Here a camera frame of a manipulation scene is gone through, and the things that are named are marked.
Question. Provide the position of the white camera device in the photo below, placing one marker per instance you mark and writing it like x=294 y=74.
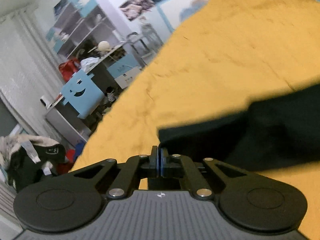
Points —
x=46 y=102

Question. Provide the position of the blue smiley chair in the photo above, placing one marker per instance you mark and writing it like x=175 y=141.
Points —
x=82 y=93

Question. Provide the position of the white curtain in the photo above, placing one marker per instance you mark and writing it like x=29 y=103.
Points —
x=28 y=72

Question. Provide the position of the black pants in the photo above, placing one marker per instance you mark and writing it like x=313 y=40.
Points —
x=277 y=132

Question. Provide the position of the white globe lamp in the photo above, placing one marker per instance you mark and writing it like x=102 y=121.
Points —
x=103 y=47

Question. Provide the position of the metal chair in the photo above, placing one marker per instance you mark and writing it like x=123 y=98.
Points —
x=145 y=44

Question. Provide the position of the red bag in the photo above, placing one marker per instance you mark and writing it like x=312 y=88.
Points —
x=68 y=68

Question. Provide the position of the wall shelf unit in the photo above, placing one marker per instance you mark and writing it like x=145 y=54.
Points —
x=78 y=22

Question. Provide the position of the pile of clothes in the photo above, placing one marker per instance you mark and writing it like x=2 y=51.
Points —
x=27 y=159

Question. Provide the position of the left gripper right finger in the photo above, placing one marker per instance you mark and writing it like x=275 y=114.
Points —
x=170 y=165

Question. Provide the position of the white desk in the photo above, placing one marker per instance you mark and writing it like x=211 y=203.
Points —
x=115 y=69

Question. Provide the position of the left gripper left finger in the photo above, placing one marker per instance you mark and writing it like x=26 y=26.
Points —
x=149 y=164

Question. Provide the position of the yellow bed cover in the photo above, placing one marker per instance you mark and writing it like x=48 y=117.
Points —
x=217 y=62

